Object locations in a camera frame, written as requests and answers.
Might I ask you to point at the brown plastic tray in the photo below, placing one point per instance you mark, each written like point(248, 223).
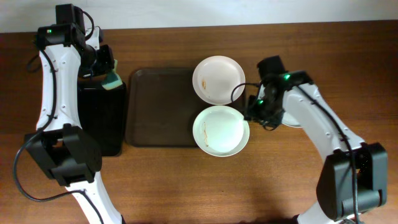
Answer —
point(162, 108)

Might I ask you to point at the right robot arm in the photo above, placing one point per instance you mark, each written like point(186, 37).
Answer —
point(353, 179)

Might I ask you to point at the white plate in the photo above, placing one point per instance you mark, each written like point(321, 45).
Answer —
point(218, 80)
point(221, 131)
point(290, 119)

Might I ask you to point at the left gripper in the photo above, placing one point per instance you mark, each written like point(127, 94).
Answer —
point(107, 65)

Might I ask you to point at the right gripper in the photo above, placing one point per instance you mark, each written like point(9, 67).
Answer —
point(251, 111)

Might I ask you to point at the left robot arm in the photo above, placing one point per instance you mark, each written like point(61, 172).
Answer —
point(60, 147)

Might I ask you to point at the black plastic tray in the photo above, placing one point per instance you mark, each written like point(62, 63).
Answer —
point(102, 115)

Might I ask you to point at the green sponge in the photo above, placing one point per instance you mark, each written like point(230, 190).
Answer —
point(112, 80)

